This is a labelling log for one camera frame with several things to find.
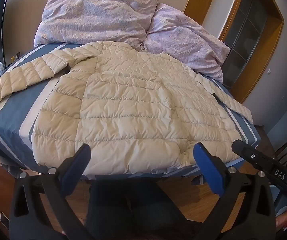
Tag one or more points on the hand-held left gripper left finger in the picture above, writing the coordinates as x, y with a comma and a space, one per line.
76, 165

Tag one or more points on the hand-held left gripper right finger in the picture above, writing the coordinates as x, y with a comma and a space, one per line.
208, 170

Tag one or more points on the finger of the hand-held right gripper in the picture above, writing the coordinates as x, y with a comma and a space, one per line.
252, 156

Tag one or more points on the cream puffer jacket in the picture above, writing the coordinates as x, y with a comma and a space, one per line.
131, 110

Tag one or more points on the person's right hand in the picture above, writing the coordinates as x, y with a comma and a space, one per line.
284, 221

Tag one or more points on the dark wooden chair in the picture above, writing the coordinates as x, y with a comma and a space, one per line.
283, 152

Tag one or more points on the person's dark trouser legs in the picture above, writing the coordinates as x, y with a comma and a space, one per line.
136, 207

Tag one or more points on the bed with blue striped sheet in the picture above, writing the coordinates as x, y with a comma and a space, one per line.
11, 115

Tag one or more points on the wooden framed glass door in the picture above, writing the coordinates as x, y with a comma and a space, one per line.
251, 37

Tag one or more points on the pink floral duvet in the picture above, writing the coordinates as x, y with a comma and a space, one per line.
186, 42

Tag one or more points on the pink floral pillow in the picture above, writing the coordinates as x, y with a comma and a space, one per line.
93, 17

